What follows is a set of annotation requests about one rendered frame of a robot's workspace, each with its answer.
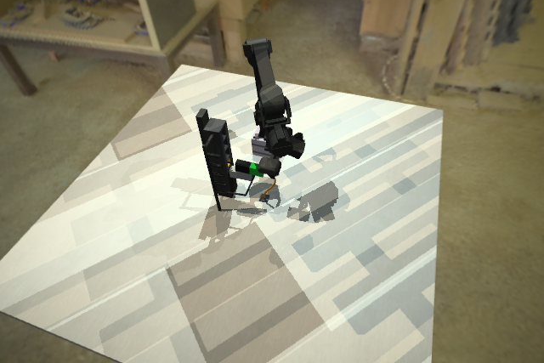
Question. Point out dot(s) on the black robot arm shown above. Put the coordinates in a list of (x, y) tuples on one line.
[(272, 103)]

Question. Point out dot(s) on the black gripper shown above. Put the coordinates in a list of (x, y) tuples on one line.
[(272, 165)]

